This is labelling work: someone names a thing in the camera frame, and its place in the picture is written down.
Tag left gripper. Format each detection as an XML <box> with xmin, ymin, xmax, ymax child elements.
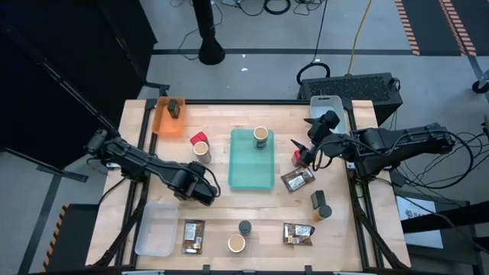
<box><xmin>176</xmin><ymin>162</ymin><xmax>222</xmax><ymax>207</ymax></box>

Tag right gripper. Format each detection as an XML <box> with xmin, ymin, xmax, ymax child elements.
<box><xmin>290</xmin><ymin>110</ymin><xmax>342</xmax><ymax>168</ymax></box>

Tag tan lid glass spice jar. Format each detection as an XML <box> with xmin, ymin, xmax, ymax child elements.
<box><xmin>193</xmin><ymin>140</ymin><xmax>212</xmax><ymax>164</ymax></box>
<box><xmin>252</xmin><ymin>125</ymin><xmax>270</xmax><ymax>150</ymax></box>

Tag brown spice packet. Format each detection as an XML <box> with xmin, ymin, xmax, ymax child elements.
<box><xmin>181</xmin><ymin>218</ymin><xmax>206</xmax><ymax>255</ymax></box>
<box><xmin>280</xmin><ymin>167</ymin><xmax>316</xmax><ymax>194</ymax></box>
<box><xmin>282</xmin><ymin>222</ymin><xmax>316</xmax><ymax>246</ymax></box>

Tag teal plastic bin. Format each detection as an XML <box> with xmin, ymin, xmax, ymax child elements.
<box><xmin>228</xmin><ymin>128</ymin><xmax>276</xmax><ymax>191</ymax></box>

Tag garlic powder bottle black cap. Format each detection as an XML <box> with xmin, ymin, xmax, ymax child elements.
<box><xmin>238</xmin><ymin>219</ymin><xmax>253</xmax><ymax>237</ymax></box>

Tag black pepper tin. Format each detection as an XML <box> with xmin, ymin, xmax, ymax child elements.
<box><xmin>167</xmin><ymin>98</ymin><xmax>182</xmax><ymax>119</ymax></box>
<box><xmin>309</xmin><ymin>189</ymin><xmax>327</xmax><ymax>210</ymax></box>

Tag paper cup front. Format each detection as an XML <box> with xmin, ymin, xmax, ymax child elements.
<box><xmin>227</xmin><ymin>233</ymin><xmax>247</xmax><ymax>254</ymax></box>

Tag orange spice bottle black cap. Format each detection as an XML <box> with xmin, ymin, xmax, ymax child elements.
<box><xmin>312</xmin><ymin>204</ymin><xmax>333</xmax><ymax>222</ymax></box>

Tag grey plastic bin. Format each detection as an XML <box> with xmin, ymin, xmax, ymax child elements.
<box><xmin>309</xmin><ymin>95</ymin><xmax>349</xmax><ymax>135</ymax></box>

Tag clear plastic bin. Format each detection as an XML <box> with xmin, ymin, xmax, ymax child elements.
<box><xmin>134</xmin><ymin>202</ymin><xmax>180</xmax><ymax>257</ymax></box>

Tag black computer case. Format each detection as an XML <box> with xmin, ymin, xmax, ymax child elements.
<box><xmin>296</xmin><ymin>72</ymin><xmax>404</xmax><ymax>125</ymax></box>

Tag orange plastic bin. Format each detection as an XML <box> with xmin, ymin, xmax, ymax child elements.
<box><xmin>151</xmin><ymin>95</ymin><xmax>187</xmax><ymax>139</ymax></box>

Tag black power adapter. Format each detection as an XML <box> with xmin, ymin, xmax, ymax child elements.
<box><xmin>389</xmin><ymin>170</ymin><xmax>410</xmax><ymax>188</ymax></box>

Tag white printed sign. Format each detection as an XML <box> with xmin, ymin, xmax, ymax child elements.
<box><xmin>395</xmin><ymin>194</ymin><xmax>446</xmax><ymax>250</ymax></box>

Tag black platform hazard stripes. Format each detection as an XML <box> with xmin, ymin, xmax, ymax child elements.
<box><xmin>40</xmin><ymin>203</ymin><xmax>100</xmax><ymax>273</ymax></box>

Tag black floor stand pole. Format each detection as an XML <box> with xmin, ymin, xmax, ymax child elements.
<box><xmin>192</xmin><ymin>0</ymin><xmax>226</xmax><ymax>66</ymax></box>

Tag black partition foot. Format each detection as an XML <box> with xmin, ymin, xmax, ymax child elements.
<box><xmin>0</xmin><ymin>147</ymin><xmax>89</xmax><ymax>183</ymax></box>

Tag black mat orange stripes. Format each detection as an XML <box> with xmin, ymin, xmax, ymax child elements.
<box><xmin>394</xmin><ymin>0</ymin><xmax>489</xmax><ymax>57</ymax></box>

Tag black metal beam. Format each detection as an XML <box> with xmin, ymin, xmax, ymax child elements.
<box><xmin>400</xmin><ymin>200</ymin><xmax>489</xmax><ymax>235</ymax></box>

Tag black caster wheel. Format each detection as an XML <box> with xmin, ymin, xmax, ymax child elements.
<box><xmin>471</xmin><ymin>78</ymin><xmax>489</xmax><ymax>95</ymax></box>

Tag black partition curtain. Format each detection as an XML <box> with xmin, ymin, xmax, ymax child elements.
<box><xmin>0</xmin><ymin>0</ymin><xmax>158</xmax><ymax>171</ymax></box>

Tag black table frame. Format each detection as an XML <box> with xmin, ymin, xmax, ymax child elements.
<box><xmin>89</xmin><ymin>86</ymin><xmax>412</xmax><ymax>273</ymax></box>

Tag black hanging cable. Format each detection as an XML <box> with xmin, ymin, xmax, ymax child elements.
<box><xmin>296</xmin><ymin>0</ymin><xmax>332</xmax><ymax>87</ymax></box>

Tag yellow cable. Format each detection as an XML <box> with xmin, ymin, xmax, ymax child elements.
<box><xmin>346</xmin><ymin>0</ymin><xmax>374</xmax><ymax>76</ymax></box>

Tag black coiled floor cable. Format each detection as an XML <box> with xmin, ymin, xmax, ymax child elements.
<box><xmin>263</xmin><ymin>0</ymin><xmax>292</xmax><ymax>16</ymax></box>

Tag black cable bundle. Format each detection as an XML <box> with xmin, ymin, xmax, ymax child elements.
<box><xmin>381</xmin><ymin>108</ymin><xmax>489</xmax><ymax>192</ymax></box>

